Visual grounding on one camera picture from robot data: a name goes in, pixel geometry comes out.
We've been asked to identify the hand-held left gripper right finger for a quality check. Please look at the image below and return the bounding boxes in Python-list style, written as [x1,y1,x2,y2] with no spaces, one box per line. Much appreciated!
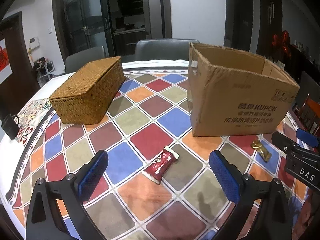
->
[209,150,293,240]

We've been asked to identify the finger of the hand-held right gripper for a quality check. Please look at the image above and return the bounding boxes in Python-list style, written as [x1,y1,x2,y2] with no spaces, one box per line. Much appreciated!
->
[296,128,320,147]
[271,132,302,153]

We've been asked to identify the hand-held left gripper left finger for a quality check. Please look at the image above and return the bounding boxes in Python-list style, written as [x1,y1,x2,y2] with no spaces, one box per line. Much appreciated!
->
[26,149,109,240]

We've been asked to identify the gold candy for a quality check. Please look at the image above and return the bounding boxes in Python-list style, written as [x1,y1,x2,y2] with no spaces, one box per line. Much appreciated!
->
[251,138,272,161]

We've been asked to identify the dark red snack packet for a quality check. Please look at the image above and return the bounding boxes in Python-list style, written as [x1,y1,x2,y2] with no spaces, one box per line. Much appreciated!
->
[142,147,180,185]

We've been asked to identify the brown cardboard box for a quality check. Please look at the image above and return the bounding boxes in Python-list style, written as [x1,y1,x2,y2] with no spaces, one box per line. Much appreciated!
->
[187,42,300,138]

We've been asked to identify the floral patterned placemat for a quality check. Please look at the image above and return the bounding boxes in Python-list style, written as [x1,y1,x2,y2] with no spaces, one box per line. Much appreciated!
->
[10,98,57,145]

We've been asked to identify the woven wicker lidded basket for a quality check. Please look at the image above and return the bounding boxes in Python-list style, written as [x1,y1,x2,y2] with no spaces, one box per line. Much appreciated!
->
[49,56,126,125]

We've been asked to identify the dark mug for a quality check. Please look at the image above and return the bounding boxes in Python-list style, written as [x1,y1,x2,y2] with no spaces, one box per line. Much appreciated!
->
[1,114,20,140]

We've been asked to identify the red foil balloons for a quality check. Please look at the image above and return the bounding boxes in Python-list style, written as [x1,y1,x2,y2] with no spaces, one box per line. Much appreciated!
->
[272,30,292,58]

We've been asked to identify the grey dining chair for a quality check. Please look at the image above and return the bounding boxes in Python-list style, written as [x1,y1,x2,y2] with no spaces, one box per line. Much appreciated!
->
[134,38,201,62]
[64,46,107,73]

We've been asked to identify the white shoe rack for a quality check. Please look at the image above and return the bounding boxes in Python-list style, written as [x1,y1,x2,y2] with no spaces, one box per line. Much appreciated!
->
[32,57,56,82]

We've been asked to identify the brown wooden door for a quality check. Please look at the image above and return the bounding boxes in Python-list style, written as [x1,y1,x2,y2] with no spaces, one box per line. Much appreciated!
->
[0,11,40,117]

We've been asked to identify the red and white door poster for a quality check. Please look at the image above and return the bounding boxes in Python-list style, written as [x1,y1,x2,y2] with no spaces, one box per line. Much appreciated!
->
[0,39,13,83]

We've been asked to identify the sliding glass door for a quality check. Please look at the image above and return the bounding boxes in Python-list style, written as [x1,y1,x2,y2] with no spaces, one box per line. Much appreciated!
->
[51,0,173,60]

